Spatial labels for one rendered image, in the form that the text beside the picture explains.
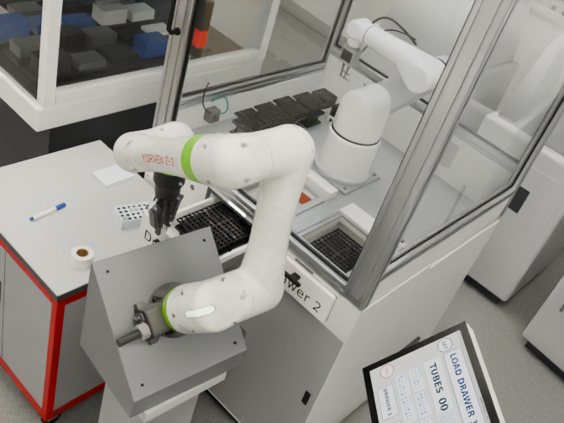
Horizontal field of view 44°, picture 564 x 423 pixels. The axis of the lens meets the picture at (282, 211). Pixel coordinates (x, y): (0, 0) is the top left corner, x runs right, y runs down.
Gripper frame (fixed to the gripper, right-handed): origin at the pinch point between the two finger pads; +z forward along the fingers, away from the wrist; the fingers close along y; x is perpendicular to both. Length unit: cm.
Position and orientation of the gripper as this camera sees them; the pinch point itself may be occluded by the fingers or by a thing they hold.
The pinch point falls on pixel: (159, 232)
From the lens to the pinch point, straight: 216.5
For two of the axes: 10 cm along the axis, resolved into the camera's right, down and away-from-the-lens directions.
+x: 7.1, 5.6, -4.2
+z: -2.3, 7.5, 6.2
